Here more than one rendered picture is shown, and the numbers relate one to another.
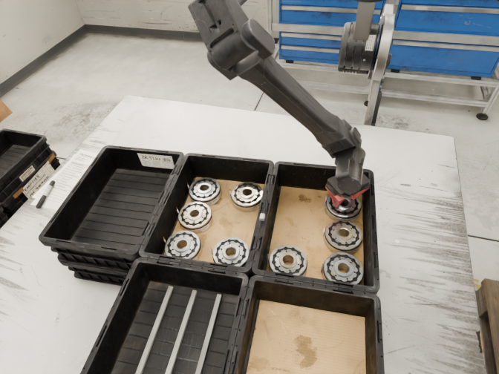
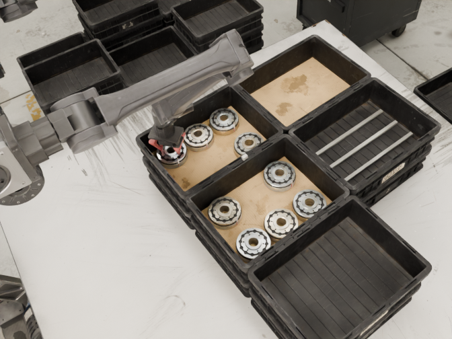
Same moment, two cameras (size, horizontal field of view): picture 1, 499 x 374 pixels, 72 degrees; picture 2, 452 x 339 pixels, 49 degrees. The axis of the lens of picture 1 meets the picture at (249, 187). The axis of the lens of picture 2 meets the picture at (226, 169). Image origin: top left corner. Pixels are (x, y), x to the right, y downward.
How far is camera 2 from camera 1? 1.48 m
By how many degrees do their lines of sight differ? 72
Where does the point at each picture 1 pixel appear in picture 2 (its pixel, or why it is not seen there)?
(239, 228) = (254, 196)
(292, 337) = (284, 117)
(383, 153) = (51, 209)
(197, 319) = (330, 159)
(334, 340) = (264, 103)
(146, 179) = (294, 317)
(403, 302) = not seen: hidden behind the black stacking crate
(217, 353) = (330, 136)
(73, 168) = not seen: outside the picture
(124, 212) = (339, 287)
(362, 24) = not seen: hidden behind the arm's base
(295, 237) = (224, 162)
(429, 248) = (140, 129)
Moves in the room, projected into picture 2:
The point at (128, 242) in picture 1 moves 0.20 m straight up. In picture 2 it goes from (350, 250) to (360, 216)
